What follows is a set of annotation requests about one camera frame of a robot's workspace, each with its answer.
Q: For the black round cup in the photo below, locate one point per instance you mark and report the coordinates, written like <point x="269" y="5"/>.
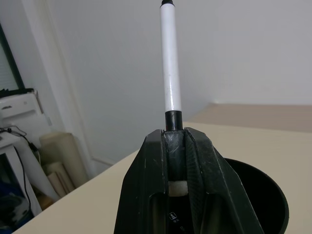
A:
<point x="265" y="195"/>

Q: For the white side table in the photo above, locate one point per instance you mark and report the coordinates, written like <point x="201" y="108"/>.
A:
<point x="17" y="175"/>

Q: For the white printer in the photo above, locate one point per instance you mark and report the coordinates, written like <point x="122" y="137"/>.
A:
<point x="20" y="109"/>

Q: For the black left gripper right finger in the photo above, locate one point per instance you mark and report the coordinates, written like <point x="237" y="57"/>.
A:
<point x="209" y="175"/>

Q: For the cream rolled sheet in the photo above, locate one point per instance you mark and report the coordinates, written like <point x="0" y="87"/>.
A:
<point x="62" y="158"/>

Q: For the white marker with black cap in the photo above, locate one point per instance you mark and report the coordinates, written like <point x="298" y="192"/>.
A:
<point x="170" y="73"/>

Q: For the dark green window frame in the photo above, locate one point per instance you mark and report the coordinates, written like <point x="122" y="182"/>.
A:
<point x="9" y="61"/>

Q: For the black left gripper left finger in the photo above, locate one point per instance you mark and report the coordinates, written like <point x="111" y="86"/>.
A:
<point x="141" y="175"/>

